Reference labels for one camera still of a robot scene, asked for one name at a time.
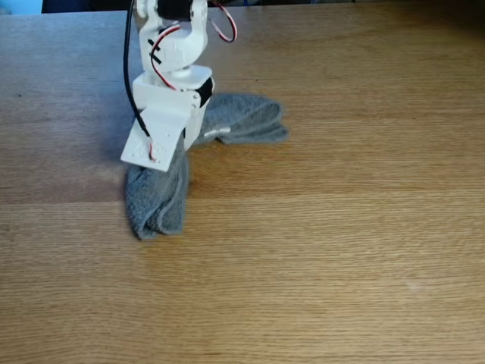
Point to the grey terry cleaning cloth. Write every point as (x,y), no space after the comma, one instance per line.
(242,117)

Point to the dark background object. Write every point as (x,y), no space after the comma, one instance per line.
(83,4)

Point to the light blue background object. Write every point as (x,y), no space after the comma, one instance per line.
(19,5)

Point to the white printed camera mount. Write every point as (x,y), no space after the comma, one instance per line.
(159,132)

